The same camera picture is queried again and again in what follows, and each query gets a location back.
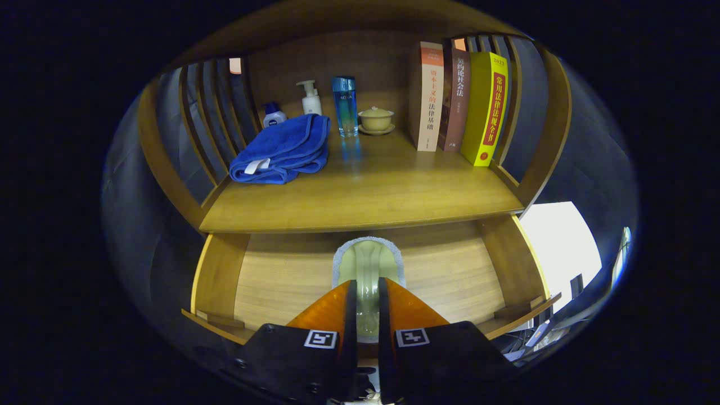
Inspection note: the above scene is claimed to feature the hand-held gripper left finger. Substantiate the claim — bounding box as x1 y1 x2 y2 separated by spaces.
222 280 359 405

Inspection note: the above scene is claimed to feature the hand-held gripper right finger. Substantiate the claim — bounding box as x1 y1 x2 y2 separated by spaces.
378 277 515 405

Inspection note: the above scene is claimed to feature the wooden drawer with black knob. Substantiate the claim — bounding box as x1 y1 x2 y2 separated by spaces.
181 214 562 361

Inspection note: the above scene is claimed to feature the white device with black slots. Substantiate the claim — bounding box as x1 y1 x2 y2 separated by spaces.
517 201 602 332

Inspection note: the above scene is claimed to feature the blue folded towel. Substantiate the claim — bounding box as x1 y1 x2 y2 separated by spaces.
229 114 331 185

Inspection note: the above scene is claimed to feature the beige lidded tea bowl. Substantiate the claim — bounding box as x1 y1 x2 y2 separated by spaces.
358 106 396 136

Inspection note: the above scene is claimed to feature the blue glass bottle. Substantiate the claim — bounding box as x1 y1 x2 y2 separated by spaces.
331 76 359 138

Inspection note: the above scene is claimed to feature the small blue-capped white bottle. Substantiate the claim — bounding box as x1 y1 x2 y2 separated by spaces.
262 101 287 129

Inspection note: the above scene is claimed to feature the white pump bottle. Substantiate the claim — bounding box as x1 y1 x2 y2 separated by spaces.
296 80 323 117

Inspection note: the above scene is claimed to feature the black backdrop cloth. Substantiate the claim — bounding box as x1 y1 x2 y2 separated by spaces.
103 37 639 361

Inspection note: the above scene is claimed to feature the cream book with orange band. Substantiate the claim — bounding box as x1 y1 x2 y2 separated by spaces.
409 41 445 152

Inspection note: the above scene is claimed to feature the brown book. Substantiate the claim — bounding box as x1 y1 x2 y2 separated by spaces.
438 48 471 152

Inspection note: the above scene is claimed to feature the yellow book with red label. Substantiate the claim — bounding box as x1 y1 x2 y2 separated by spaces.
460 52 510 167

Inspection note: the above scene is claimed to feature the wooden cabinet frame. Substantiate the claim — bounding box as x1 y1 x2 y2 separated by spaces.
138 0 572 237

